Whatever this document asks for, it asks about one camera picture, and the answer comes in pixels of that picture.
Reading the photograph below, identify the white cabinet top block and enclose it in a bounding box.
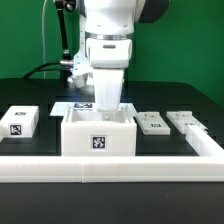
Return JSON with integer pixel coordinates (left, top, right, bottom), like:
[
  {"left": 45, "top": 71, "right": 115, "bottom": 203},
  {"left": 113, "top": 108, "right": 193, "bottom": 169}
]
[{"left": 0, "top": 106, "right": 39, "bottom": 138}]

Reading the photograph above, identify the white base tag plate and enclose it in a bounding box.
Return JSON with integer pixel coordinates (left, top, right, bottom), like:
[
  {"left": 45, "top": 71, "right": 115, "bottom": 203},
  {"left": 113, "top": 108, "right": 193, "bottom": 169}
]
[{"left": 50, "top": 102, "right": 137, "bottom": 117}]

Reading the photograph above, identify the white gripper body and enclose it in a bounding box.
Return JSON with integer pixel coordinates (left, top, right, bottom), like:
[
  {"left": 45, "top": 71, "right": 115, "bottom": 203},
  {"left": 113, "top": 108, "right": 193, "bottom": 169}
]
[{"left": 86, "top": 38, "right": 130, "bottom": 111}]

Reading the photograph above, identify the white U-shaped obstacle fence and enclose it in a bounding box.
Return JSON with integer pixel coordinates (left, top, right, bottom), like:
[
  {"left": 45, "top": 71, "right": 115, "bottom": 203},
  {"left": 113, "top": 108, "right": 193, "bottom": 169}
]
[{"left": 0, "top": 125, "right": 224, "bottom": 183}]

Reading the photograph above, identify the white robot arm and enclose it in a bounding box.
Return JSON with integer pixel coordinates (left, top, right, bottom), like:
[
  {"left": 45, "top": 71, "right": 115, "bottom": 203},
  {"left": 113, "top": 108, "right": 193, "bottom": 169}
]
[{"left": 72, "top": 0, "right": 170, "bottom": 120}]

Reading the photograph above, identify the black cable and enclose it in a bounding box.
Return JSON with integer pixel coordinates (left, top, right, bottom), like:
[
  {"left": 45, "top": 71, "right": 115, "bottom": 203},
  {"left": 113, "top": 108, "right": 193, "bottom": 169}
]
[{"left": 22, "top": 61, "right": 68, "bottom": 80}]

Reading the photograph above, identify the white cabinet body box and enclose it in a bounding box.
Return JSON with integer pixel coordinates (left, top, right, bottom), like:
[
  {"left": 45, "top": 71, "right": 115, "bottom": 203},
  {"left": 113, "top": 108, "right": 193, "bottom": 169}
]
[{"left": 61, "top": 107, "right": 137, "bottom": 156}]

